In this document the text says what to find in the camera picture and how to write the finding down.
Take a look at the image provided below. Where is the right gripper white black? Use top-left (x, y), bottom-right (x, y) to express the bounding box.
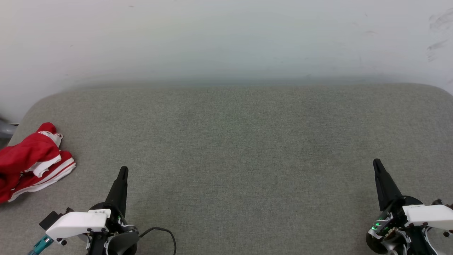
top-left (366, 158), bottom-right (453, 255)

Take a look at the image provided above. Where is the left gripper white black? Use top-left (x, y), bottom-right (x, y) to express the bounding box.
top-left (45, 166), bottom-right (139, 255)

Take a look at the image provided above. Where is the red white basketball jersey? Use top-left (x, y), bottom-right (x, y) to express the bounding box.
top-left (0, 123), bottom-right (76, 204)

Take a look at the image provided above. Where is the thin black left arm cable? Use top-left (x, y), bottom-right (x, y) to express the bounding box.
top-left (139, 227), bottom-right (177, 255)

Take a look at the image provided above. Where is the teal left camera connector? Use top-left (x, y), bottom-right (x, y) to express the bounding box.
top-left (28, 235), bottom-right (54, 255)

